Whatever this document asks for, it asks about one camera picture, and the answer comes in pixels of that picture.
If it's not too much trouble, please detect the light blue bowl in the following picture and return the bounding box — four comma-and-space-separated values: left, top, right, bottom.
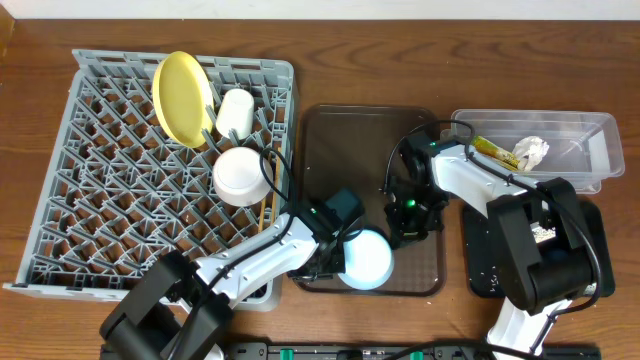
338, 229, 394, 290

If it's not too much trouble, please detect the yellow green snack wrapper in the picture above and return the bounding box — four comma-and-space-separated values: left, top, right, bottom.
471, 136, 520, 171

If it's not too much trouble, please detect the pile of rice and nuts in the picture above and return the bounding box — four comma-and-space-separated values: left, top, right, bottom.
474, 224, 599, 296

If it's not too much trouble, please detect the white tissue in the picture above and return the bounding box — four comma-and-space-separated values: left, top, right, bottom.
512, 136, 549, 172

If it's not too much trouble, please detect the white paper cup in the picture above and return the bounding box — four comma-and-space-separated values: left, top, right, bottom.
215, 88, 254, 140

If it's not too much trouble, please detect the yellow plate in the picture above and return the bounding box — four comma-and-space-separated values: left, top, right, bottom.
152, 51, 214, 148

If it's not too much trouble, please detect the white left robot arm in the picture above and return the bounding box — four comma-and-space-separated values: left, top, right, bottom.
99, 189, 365, 360

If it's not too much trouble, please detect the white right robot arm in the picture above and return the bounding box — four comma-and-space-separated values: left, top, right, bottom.
382, 132, 604, 358

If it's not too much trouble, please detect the black waste tray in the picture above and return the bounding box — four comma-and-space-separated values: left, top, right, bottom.
462, 198, 616, 298

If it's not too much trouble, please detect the grey dishwasher rack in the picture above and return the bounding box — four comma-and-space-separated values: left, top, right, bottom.
2, 48, 300, 312

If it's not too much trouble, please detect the brown serving tray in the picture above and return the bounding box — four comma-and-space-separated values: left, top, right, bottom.
296, 105, 446, 297

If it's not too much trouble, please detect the clear plastic bin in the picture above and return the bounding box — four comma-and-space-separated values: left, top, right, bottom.
452, 109, 625, 194

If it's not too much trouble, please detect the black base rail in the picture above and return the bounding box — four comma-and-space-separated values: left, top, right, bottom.
204, 342, 602, 360

